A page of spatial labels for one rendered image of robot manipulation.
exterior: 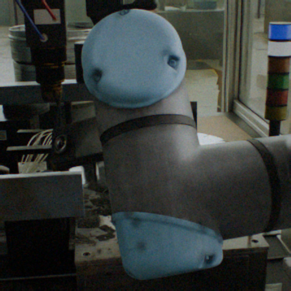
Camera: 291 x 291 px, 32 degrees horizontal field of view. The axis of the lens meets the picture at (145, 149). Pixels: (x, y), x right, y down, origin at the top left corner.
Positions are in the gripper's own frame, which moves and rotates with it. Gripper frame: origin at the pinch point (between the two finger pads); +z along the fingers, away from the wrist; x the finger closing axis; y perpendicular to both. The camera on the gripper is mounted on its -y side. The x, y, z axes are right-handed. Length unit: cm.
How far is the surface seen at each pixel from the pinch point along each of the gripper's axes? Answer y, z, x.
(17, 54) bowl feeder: -42, 64, 47
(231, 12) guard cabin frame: 22, 99, 80
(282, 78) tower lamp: 24.8, 26.6, 23.7
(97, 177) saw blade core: -7.8, 10.5, 0.4
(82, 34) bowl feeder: -23, 60, 52
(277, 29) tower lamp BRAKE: 23.1, 21.4, 31.7
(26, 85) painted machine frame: -25.9, 25.9, 22.2
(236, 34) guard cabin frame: 24, 105, 74
